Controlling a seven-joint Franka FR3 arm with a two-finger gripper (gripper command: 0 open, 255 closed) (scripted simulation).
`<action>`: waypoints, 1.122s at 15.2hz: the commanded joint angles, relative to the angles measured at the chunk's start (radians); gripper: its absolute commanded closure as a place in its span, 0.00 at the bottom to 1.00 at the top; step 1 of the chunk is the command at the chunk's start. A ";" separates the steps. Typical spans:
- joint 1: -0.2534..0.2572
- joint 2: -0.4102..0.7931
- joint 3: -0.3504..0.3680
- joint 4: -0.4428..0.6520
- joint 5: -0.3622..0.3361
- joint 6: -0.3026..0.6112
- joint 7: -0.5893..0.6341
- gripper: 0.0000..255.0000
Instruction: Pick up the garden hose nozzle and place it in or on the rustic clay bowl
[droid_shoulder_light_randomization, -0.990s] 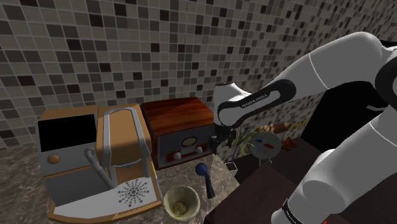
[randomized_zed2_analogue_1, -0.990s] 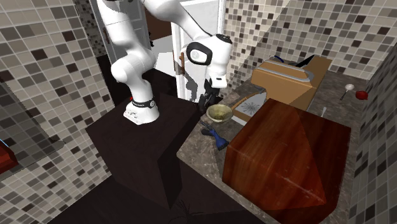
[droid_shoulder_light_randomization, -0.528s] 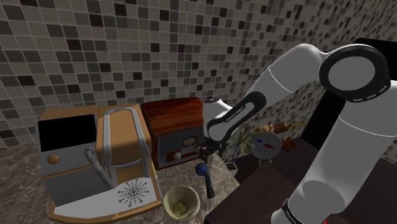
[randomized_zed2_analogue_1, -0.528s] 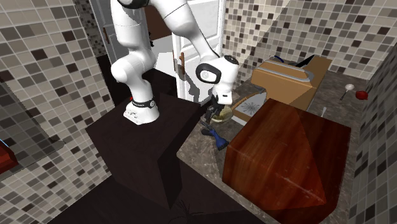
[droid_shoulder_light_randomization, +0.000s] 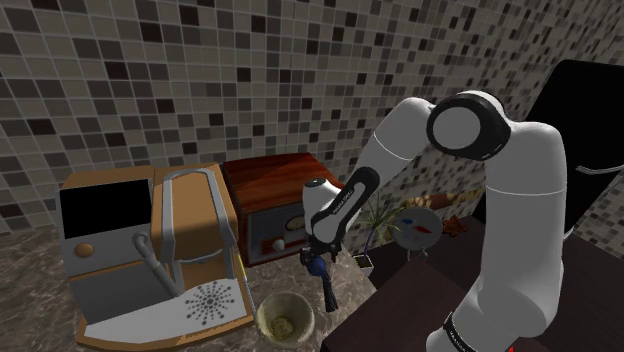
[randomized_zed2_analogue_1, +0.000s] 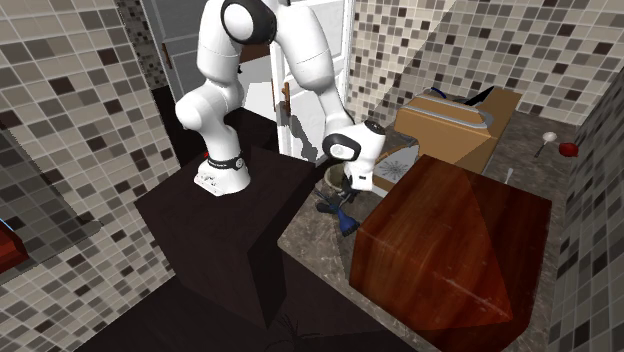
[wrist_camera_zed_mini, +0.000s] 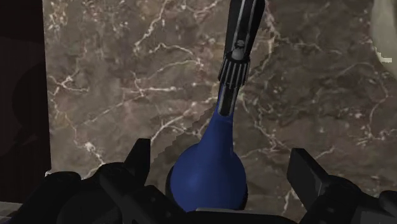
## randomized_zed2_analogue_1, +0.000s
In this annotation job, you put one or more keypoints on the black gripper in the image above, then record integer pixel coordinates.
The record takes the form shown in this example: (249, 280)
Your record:
(349, 191)

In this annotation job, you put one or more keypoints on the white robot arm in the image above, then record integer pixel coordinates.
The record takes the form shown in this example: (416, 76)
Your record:
(312, 53)

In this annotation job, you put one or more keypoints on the grey round pot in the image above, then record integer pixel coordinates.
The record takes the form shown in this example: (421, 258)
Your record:
(334, 176)

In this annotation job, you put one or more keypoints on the dark blue handheld tool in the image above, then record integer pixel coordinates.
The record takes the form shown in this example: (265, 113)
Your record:
(347, 222)

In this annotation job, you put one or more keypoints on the white patterned plate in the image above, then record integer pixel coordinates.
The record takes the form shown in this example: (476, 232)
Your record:
(396, 166)

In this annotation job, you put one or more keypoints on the white panelled door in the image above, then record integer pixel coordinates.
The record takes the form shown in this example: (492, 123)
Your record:
(312, 114)

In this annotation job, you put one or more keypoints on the red-brown wooden box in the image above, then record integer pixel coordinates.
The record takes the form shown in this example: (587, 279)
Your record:
(438, 253)

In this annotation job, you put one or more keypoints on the tan cardboard box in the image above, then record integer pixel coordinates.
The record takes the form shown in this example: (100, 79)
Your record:
(453, 139)

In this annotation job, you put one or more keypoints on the dark robot stand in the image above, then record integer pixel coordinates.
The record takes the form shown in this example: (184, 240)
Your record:
(219, 234)

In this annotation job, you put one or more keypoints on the red round object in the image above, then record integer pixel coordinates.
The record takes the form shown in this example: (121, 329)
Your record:
(569, 149)

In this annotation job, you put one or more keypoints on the grey door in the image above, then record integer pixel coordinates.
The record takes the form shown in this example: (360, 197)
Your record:
(170, 34)

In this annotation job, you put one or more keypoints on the red furniture piece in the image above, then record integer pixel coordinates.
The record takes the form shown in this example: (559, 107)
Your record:
(10, 248)

